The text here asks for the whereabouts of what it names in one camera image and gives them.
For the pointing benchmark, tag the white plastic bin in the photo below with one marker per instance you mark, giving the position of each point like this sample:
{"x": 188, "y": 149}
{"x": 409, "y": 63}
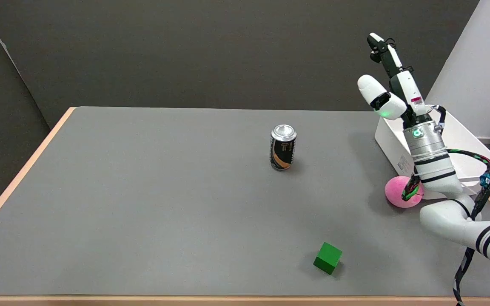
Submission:
{"x": 462, "y": 140}

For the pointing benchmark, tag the green cube block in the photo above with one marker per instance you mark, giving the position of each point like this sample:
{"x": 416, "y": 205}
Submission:
{"x": 327, "y": 258}

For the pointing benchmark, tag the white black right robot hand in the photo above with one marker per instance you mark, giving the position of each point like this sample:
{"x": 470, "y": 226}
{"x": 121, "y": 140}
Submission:
{"x": 402, "y": 91}

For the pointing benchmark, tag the pink ball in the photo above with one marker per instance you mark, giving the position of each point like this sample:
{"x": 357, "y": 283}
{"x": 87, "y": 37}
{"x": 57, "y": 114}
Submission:
{"x": 396, "y": 191}

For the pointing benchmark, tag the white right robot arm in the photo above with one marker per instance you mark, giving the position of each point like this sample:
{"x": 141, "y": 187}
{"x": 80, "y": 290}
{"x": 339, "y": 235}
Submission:
{"x": 440, "y": 182}

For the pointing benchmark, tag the black drink can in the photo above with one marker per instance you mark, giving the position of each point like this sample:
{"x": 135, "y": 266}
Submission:
{"x": 283, "y": 147}

